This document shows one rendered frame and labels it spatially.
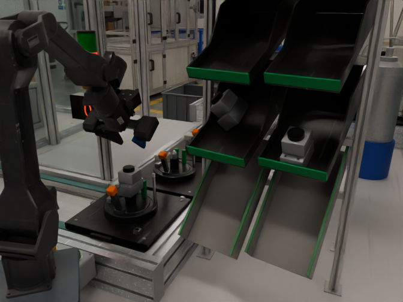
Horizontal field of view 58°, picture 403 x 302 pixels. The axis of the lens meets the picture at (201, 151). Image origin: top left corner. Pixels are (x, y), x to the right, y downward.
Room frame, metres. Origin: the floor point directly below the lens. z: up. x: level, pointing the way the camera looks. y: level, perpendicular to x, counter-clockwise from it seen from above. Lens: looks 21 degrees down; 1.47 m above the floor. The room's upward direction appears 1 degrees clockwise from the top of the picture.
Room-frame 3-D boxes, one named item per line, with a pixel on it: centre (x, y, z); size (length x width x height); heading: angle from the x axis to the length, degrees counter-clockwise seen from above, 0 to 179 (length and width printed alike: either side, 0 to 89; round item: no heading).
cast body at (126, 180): (0.86, 0.18, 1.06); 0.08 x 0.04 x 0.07; 158
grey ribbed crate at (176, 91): (2.98, -0.03, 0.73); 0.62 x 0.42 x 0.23; 67
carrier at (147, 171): (1.08, 0.09, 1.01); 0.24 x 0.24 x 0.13; 67
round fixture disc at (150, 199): (0.85, 0.19, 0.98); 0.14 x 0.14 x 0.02
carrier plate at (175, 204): (0.85, 0.19, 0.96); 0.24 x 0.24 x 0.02; 67
